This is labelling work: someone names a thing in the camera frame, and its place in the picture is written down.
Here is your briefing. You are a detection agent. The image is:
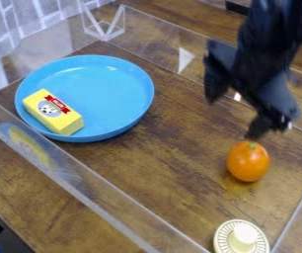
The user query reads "yellow butter block toy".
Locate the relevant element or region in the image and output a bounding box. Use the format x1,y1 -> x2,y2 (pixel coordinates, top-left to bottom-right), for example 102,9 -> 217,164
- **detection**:
22,89 -> 84,135

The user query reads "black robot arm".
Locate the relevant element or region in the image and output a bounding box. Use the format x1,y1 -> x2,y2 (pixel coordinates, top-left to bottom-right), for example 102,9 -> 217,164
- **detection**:
204,0 -> 302,139

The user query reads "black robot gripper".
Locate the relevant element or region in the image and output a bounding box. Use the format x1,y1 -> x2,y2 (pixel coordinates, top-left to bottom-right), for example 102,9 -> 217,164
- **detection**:
204,34 -> 300,140

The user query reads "orange toy ball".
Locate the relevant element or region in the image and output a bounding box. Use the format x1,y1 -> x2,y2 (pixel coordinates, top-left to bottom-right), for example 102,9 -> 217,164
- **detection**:
225,140 -> 269,183

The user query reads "blue round plastic tray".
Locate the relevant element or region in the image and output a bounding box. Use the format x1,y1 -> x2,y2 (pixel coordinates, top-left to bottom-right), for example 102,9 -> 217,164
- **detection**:
14,54 -> 154,142

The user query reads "clear acrylic enclosure wall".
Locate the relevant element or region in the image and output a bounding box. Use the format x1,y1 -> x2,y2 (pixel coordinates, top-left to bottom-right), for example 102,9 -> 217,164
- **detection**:
0,0 -> 302,253

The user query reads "cream round ribbed lid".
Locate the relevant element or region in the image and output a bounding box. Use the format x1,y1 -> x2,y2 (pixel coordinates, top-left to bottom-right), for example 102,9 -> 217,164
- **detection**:
213,219 -> 269,253

